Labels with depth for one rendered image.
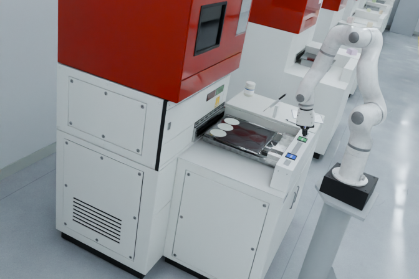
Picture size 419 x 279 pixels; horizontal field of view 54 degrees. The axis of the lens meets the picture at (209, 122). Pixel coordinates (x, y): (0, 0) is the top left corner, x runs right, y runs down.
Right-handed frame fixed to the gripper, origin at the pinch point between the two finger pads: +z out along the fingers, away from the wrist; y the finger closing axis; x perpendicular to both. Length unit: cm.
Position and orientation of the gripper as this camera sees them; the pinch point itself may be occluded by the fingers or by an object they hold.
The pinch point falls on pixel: (304, 132)
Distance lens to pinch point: 248.4
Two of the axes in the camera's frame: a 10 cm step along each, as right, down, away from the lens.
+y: 9.0, 1.2, -4.1
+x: 4.3, -3.2, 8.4
